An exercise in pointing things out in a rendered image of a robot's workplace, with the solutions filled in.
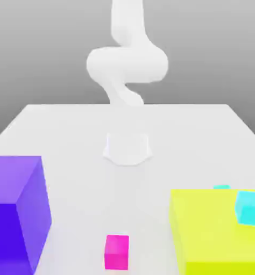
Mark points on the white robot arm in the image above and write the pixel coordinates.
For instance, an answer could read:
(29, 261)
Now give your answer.
(127, 64)

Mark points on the small cyan cube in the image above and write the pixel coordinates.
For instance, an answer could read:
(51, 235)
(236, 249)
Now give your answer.
(221, 187)
(251, 209)

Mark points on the small magenta cube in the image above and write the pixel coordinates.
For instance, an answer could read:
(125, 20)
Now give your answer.
(116, 251)

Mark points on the large yellow box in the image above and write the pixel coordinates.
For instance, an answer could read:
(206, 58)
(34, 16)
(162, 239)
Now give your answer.
(209, 232)

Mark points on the large purple box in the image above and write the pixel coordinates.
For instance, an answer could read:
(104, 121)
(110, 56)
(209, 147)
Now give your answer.
(17, 204)

